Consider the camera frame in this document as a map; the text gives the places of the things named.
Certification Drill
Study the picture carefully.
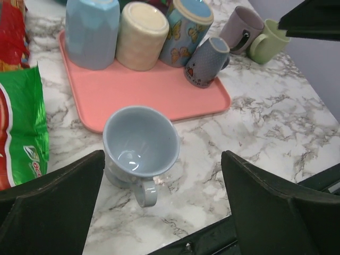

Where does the pink plastic tray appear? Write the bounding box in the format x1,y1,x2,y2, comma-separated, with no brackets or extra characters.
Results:
58,31,232,133

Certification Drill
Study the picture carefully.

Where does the green ceramic mug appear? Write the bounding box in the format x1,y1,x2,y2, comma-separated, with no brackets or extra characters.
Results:
246,19,291,64

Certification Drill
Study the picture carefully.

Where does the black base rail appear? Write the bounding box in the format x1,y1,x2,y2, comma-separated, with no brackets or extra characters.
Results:
156,161,339,254

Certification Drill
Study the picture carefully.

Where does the cream ceramic mug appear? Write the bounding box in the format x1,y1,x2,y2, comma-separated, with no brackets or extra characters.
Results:
115,1,169,71

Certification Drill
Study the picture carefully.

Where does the colourful candy bag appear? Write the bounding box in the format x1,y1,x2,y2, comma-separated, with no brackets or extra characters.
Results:
1,1,30,72

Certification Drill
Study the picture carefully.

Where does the blue-bottom beige mug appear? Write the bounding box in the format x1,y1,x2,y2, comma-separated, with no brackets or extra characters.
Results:
159,0,214,67

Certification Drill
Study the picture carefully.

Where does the small grey-purple mug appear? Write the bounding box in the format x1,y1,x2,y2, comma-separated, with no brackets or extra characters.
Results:
184,37,230,88

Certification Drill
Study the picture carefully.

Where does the Chuba cassava chips bag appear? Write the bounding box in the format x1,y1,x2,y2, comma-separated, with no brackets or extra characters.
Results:
1,66,49,190

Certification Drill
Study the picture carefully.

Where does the grey ceramic mug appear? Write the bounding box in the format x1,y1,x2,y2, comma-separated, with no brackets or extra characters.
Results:
103,106,180,208

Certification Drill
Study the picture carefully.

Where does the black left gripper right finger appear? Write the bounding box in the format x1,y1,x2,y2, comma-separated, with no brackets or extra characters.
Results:
221,151,339,254

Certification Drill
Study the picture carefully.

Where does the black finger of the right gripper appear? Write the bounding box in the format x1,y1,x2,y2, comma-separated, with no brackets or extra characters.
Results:
278,0,340,41

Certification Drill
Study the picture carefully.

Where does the light blue faceted mug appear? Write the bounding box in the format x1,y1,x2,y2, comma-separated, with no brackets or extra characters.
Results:
65,0,120,70

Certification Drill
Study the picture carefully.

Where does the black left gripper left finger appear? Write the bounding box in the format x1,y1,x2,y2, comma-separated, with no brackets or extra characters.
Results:
1,150,105,254

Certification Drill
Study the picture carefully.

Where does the purple ceramic mug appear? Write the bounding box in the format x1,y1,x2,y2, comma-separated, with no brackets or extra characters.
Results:
219,6,264,55

